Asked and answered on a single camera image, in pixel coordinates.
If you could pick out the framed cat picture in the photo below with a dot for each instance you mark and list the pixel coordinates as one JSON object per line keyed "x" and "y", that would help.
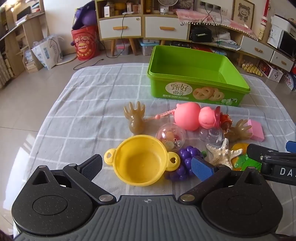
{"x": 187, "y": 4}

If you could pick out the pink foam block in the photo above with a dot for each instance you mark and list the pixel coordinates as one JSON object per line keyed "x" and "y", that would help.
{"x": 256, "y": 131}

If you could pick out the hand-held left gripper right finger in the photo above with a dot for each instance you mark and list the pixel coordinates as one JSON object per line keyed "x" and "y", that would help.
{"x": 201, "y": 167}

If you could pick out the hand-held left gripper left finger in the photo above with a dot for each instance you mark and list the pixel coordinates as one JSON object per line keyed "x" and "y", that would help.
{"x": 92, "y": 165}

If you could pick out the white starfish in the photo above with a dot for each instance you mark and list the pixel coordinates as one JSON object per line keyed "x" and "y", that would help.
{"x": 223, "y": 154}

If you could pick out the purple toy grapes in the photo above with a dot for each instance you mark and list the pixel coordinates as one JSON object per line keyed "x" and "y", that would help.
{"x": 185, "y": 155}

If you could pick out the framed cartoon picture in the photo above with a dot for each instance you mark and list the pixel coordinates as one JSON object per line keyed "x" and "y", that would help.
{"x": 242, "y": 10}

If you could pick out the clear ball with beads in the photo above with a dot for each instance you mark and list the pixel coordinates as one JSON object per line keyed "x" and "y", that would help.
{"x": 171, "y": 136}

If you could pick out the toy corn with green leaf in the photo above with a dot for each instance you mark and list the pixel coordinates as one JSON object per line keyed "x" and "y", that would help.
{"x": 247, "y": 163}

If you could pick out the pink pig toy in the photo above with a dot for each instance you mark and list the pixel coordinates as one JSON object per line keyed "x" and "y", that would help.
{"x": 187, "y": 115}

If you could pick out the green plastic box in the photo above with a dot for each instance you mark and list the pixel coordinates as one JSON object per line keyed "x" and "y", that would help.
{"x": 175, "y": 93}

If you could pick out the wooden cabinet with white drawers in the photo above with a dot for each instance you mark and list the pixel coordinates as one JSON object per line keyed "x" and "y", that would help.
{"x": 185, "y": 23}

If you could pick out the grey checkered cloth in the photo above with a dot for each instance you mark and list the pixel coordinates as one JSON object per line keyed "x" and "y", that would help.
{"x": 92, "y": 104}

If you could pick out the pink cloth with pompoms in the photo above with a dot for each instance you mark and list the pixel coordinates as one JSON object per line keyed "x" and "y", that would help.
{"x": 208, "y": 19}

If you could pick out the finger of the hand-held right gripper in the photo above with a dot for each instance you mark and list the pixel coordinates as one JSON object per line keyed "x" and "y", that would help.
{"x": 256, "y": 150}
{"x": 291, "y": 146}

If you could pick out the white shopping bag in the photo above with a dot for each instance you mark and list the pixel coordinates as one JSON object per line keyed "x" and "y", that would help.
{"x": 47, "y": 52}

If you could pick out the microwave oven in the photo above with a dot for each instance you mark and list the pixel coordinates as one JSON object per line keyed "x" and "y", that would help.
{"x": 288, "y": 42}

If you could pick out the small clear storage box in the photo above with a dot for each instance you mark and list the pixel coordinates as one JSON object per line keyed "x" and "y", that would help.
{"x": 122, "y": 48}

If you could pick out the black bag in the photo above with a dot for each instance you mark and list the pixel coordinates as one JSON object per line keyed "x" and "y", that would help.
{"x": 200, "y": 33}

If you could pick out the yellow egg tray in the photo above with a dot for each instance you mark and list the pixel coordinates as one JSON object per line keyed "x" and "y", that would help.
{"x": 252, "y": 69}

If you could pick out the yellow toy pot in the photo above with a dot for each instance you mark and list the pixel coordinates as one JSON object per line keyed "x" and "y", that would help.
{"x": 138, "y": 162}

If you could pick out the white cabinet drawer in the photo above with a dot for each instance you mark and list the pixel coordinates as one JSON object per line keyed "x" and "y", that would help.
{"x": 166, "y": 27}
{"x": 281, "y": 59}
{"x": 254, "y": 49}

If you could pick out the clear storage box blue lid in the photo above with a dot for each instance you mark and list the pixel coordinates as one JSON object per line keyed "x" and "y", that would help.
{"x": 149, "y": 47}

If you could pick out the brown rubber hand toy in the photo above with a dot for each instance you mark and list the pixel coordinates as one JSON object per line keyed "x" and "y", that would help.
{"x": 238, "y": 131}
{"x": 135, "y": 115}

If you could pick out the white drawer with lock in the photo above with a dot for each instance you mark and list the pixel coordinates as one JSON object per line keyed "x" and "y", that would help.
{"x": 120, "y": 27}

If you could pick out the white and red toy box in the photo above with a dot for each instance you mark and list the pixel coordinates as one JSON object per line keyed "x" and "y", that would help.
{"x": 270, "y": 71}

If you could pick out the wall outlets with chargers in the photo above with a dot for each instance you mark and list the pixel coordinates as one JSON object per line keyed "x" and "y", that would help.
{"x": 214, "y": 5}

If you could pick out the small white fan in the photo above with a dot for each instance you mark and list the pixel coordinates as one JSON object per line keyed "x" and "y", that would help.
{"x": 167, "y": 2}

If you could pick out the wooden shelf desk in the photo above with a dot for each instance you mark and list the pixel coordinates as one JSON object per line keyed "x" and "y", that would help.
{"x": 23, "y": 34}

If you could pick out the purple plush toy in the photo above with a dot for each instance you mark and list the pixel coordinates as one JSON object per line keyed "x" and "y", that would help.
{"x": 84, "y": 16}

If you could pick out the red printed bucket bag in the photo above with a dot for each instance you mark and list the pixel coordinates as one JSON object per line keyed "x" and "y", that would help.
{"x": 85, "y": 44}

